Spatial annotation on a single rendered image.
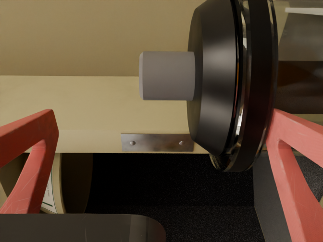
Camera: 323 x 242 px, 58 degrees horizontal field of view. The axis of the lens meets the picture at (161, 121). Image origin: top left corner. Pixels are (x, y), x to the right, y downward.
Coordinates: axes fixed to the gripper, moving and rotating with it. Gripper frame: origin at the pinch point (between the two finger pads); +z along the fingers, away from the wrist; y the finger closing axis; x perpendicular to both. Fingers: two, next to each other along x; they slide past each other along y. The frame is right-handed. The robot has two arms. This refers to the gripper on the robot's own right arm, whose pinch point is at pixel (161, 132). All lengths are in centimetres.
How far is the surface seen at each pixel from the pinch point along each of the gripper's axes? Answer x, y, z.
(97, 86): 9.1, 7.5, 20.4
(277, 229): 32.1, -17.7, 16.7
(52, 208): 23.1, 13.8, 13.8
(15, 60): 21, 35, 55
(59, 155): 16.3, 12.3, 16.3
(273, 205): 30.1, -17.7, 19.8
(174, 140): 10.3, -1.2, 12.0
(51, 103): 9.0, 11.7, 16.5
